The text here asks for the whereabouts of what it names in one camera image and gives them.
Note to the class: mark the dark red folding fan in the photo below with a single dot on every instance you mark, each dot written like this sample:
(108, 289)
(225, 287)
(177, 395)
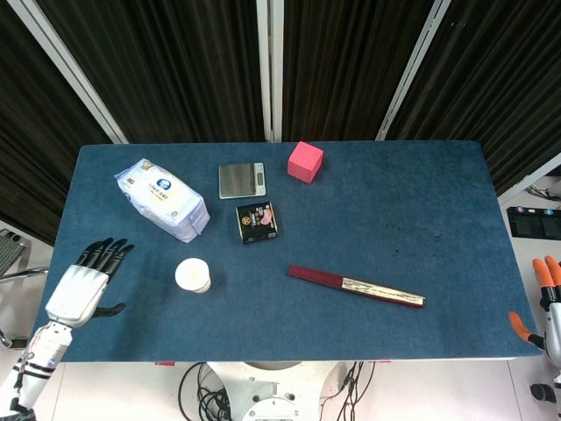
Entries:
(355, 287)

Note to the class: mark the white partition frame post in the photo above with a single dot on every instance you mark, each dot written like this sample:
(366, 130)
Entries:
(532, 184)
(66, 66)
(412, 70)
(269, 70)

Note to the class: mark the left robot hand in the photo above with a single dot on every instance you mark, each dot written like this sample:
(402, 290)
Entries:
(81, 289)

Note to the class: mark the small black snack packet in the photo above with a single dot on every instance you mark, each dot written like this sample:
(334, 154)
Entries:
(258, 221)

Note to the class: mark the red tape strip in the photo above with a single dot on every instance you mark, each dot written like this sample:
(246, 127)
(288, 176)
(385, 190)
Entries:
(164, 363)

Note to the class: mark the blue table mat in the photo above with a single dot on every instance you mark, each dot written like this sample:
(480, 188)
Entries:
(280, 263)

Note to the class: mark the white tissue pack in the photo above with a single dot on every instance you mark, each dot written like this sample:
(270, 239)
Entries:
(163, 199)

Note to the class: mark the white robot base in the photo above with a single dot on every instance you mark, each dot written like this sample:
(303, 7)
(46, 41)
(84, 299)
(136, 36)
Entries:
(267, 390)

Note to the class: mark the black device with buttons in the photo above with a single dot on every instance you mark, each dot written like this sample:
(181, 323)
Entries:
(534, 222)

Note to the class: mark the silver digital scale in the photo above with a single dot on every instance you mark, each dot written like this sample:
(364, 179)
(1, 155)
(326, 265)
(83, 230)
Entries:
(242, 180)

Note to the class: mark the white paper cup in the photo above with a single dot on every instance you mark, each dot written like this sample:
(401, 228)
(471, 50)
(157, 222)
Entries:
(193, 275)

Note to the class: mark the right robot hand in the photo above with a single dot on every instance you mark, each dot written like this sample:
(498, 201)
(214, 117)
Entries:
(551, 302)

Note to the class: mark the pink cube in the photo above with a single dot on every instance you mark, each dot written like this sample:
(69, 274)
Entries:
(304, 162)

